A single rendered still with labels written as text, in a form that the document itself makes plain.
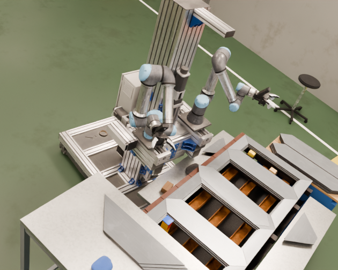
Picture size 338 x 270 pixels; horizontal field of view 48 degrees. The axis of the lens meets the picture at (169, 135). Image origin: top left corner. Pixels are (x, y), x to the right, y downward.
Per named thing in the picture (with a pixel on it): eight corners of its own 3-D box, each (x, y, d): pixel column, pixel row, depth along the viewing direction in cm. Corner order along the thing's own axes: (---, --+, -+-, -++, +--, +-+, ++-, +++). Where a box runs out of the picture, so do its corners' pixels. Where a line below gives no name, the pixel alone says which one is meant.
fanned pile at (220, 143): (233, 144, 378) (234, 141, 376) (211, 162, 352) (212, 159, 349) (223, 137, 383) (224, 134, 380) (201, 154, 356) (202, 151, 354)
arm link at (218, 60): (219, 55, 287) (241, 111, 305) (222, 50, 295) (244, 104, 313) (205, 59, 293) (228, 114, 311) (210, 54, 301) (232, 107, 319)
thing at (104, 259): (103, 254, 216) (104, 252, 214) (116, 265, 213) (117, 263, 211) (88, 268, 208) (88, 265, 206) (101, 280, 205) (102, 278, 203)
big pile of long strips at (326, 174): (352, 180, 365) (355, 176, 362) (338, 201, 338) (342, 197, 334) (281, 133, 394) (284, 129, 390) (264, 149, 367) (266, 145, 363)
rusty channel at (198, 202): (257, 155, 376) (258, 152, 372) (145, 259, 263) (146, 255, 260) (250, 151, 379) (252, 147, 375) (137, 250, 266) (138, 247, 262)
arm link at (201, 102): (189, 111, 323) (193, 98, 315) (195, 103, 334) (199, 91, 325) (202, 117, 322) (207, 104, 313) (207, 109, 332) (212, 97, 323)
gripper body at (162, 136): (163, 148, 245) (159, 135, 253) (168, 139, 240) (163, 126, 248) (152, 147, 241) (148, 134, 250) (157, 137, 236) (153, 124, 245)
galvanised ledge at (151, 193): (237, 143, 387) (239, 141, 385) (155, 210, 298) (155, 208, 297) (222, 132, 394) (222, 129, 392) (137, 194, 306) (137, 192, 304)
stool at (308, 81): (313, 120, 580) (335, 87, 540) (294, 129, 550) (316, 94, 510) (286, 99, 606) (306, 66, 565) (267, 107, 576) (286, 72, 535)
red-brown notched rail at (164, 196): (243, 139, 375) (245, 134, 372) (129, 231, 265) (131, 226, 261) (240, 136, 377) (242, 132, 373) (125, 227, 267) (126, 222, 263)
